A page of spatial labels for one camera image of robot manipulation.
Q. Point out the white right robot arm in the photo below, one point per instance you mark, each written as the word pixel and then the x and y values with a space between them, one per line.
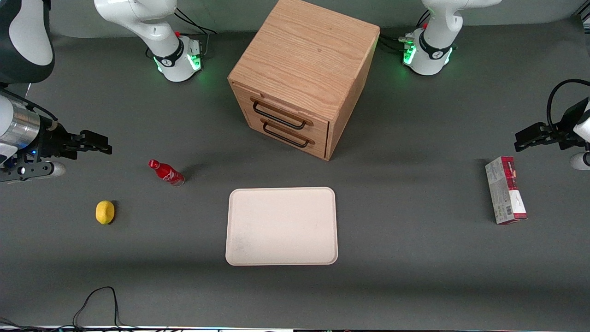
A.
pixel 156 27

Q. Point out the red cola bottle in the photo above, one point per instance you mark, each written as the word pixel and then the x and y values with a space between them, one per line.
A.
pixel 167 174

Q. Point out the beige rectangular tray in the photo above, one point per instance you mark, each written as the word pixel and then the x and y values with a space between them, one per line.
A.
pixel 281 226

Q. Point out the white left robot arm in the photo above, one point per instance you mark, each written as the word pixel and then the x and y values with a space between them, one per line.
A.
pixel 435 27

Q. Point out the wooden drawer with notched rim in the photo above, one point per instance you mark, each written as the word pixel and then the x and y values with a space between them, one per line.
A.
pixel 318 128

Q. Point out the plain wooden drawer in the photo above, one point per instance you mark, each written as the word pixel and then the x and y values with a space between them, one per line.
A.
pixel 318 148

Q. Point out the wooden drawer cabinet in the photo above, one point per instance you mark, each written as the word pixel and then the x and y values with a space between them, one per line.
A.
pixel 313 50

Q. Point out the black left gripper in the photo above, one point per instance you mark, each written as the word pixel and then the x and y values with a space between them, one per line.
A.
pixel 563 133

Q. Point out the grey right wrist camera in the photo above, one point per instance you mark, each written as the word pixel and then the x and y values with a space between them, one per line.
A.
pixel 27 171

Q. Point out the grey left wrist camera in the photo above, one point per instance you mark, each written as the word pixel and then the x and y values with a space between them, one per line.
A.
pixel 580 161

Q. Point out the yellow lemon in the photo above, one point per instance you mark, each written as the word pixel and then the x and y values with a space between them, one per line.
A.
pixel 105 212

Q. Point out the grey and red carton box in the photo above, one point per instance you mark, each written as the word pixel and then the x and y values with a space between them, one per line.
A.
pixel 504 193

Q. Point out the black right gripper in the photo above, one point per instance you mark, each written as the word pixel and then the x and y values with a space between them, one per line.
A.
pixel 50 142

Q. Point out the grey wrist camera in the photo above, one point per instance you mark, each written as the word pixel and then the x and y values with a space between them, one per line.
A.
pixel 580 161
pixel 27 171

